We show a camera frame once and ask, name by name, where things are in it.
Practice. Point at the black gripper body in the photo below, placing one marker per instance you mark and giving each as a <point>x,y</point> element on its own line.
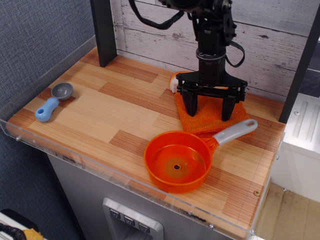
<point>211,80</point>

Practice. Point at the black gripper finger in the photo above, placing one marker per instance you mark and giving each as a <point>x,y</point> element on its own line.
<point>228,105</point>
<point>190,100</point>

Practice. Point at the orange cloth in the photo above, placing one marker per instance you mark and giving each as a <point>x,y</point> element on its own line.
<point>208,118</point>

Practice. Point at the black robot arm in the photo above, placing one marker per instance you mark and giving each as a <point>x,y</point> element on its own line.
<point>214,31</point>

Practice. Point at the toy salmon sushi piece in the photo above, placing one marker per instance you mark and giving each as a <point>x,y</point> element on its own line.
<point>173,81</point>

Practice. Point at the white ribbed appliance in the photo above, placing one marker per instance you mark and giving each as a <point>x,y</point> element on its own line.
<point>297,164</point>

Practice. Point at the clear acrylic table guard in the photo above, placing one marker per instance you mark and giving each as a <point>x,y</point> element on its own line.
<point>114,112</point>

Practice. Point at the blue grey toy scoop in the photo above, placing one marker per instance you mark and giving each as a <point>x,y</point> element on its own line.
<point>60,92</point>

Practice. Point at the silver dispenser button panel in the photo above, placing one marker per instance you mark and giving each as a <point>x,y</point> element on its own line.
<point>125,223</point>

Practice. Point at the yellow object bottom left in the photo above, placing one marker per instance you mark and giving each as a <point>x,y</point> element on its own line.
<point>32,234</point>

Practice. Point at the orange toy pan grey handle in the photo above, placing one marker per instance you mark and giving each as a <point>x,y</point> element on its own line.
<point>179,162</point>

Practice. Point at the black right shelf post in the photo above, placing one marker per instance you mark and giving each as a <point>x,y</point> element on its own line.
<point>301,69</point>

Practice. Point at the black shelf post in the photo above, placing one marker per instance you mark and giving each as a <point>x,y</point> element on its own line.
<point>301,69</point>
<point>104,31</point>

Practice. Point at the black left shelf post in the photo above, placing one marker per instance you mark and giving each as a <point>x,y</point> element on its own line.
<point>104,31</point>

